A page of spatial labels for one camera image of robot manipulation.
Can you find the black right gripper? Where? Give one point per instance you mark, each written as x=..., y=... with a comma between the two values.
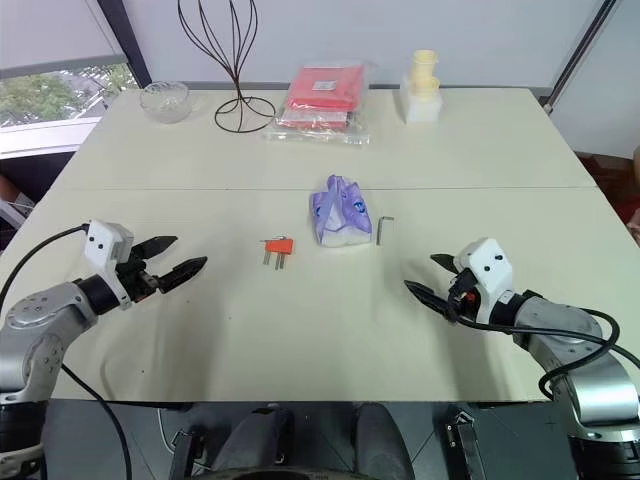
x=464, y=295

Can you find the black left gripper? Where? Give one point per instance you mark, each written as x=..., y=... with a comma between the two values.
x=138, y=281

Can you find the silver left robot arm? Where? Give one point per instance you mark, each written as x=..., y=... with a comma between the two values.
x=40, y=320

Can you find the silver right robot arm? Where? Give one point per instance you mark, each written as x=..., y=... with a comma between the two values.
x=575, y=330

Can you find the small metal hex key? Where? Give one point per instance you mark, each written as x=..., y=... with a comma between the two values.
x=381, y=231

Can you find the red rectangular block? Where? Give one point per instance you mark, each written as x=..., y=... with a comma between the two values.
x=280, y=246

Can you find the purple tissue pack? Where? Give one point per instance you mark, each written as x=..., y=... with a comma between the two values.
x=340, y=215

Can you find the clear glass bowl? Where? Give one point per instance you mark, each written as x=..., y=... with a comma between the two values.
x=164, y=101

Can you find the grey rounded leg shape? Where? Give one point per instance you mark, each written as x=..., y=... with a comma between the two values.
x=255, y=440
x=382, y=440

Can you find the white foam block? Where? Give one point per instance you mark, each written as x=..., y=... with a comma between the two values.
x=421, y=107

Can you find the small clear bag red contents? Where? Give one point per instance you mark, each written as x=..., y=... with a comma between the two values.
x=315, y=122

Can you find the tall cream plastic cup stack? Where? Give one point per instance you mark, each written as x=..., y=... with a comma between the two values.
x=425, y=62

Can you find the red packet in clear bag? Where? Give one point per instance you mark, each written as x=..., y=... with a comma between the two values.
x=326, y=85

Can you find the black slanted pole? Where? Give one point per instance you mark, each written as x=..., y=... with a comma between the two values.
x=580, y=50

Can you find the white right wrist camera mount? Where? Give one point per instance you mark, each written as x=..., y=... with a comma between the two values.
x=490, y=270

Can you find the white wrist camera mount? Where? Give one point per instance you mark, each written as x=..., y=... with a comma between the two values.
x=100, y=241
x=490, y=270

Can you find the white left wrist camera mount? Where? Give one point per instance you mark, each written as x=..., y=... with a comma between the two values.
x=100, y=241

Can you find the black window frame post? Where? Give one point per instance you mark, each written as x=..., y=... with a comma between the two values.
x=127, y=40

